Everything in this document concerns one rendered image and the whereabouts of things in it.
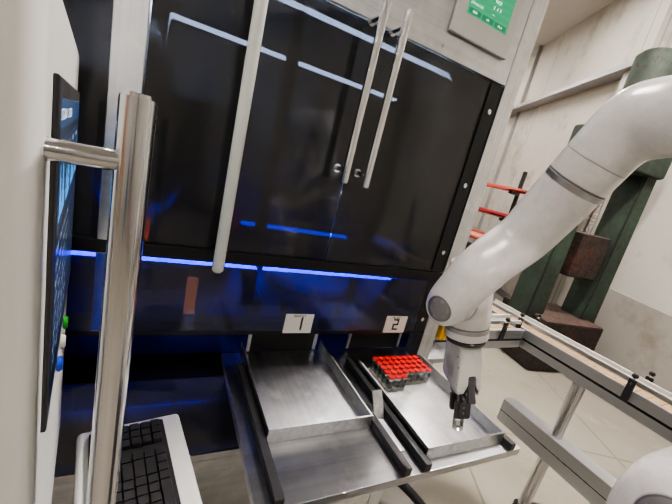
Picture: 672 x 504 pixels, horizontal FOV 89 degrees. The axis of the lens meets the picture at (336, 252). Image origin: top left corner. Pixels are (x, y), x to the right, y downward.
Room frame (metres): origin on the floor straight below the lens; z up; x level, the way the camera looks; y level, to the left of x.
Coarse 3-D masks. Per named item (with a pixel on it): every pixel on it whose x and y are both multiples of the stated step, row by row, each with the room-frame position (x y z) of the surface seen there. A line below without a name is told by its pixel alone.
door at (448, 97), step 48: (384, 48) 0.93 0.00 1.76; (432, 96) 1.01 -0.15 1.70; (480, 96) 1.09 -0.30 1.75; (384, 144) 0.96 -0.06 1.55; (432, 144) 1.03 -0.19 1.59; (384, 192) 0.98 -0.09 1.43; (432, 192) 1.06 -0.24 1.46; (336, 240) 0.93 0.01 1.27; (384, 240) 1.00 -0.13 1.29; (432, 240) 1.08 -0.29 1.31
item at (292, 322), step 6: (288, 318) 0.87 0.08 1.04; (294, 318) 0.88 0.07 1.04; (300, 318) 0.89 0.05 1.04; (306, 318) 0.90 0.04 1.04; (312, 318) 0.91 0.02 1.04; (288, 324) 0.87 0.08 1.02; (294, 324) 0.88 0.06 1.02; (306, 324) 0.90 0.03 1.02; (288, 330) 0.88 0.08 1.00; (294, 330) 0.88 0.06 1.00; (300, 330) 0.89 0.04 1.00; (306, 330) 0.90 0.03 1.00
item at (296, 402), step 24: (264, 360) 0.89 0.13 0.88; (288, 360) 0.92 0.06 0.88; (312, 360) 0.95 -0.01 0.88; (264, 384) 0.78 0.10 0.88; (288, 384) 0.81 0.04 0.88; (312, 384) 0.83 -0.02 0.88; (336, 384) 0.86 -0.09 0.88; (264, 408) 0.70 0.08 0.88; (288, 408) 0.72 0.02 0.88; (312, 408) 0.74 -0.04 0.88; (336, 408) 0.76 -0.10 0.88; (360, 408) 0.76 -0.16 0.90; (288, 432) 0.62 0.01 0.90; (312, 432) 0.65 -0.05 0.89; (336, 432) 0.68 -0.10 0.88
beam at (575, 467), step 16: (512, 400) 1.57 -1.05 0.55; (512, 416) 1.51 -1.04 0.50; (528, 416) 1.46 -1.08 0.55; (512, 432) 1.48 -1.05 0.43; (528, 432) 1.43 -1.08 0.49; (544, 432) 1.37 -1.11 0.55; (544, 448) 1.35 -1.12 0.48; (560, 448) 1.30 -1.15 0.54; (576, 448) 1.31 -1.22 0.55; (560, 464) 1.28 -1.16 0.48; (576, 464) 1.24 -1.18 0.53; (592, 464) 1.23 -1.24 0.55; (576, 480) 1.22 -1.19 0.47; (592, 480) 1.18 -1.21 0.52; (608, 480) 1.16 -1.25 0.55; (592, 496) 1.16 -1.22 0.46
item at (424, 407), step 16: (368, 368) 0.98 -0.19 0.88; (432, 368) 1.03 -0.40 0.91; (416, 384) 0.96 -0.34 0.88; (432, 384) 0.98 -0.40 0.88; (448, 384) 0.96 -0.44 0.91; (384, 400) 0.82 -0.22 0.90; (400, 400) 0.86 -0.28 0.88; (416, 400) 0.87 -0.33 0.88; (432, 400) 0.89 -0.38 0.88; (448, 400) 0.91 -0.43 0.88; (400, 416) 0.75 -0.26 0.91; (416, 416) 0.80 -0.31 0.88; (432, 416) 0.82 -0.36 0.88; (448, 416) 0.84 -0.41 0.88; (480, 416) 0.84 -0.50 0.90; (416, 432) 0.70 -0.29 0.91; (432, 432) 0.76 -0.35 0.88; (448, 432) 0.77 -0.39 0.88; (464, 432) 0.79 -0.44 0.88; (480, 432) 0.80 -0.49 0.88; (496, 432) 0.80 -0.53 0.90; (432, 448) 0.66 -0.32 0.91; (448, 448) 0.69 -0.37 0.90; (464, 448) 0.72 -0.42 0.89
